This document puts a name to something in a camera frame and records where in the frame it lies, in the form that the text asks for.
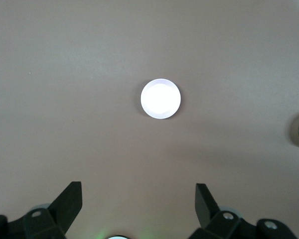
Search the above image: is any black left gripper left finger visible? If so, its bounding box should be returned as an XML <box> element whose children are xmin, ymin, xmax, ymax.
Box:
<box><xmin>0</xmin><ymin>181</ymin><xmax>83</xmax><ymax>239</ymax></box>

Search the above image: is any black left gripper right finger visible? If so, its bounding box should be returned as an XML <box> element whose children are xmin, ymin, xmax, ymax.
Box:
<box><xmin>189</xmin><ymin>183</ymin><xmax>297</xmax><ymax>239</ymax></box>

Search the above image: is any white round plate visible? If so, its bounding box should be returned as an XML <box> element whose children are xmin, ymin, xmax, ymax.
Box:
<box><xmin>140</xmin><ymin>78</ymin><xmax>182</xmax><ymax>120</ymax></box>

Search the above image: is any brown table cover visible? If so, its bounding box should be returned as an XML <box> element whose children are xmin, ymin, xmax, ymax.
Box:
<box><xmin>0</xmin><ymin>0</ymin><xmax>299</xmax><ymax>239</ymax></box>

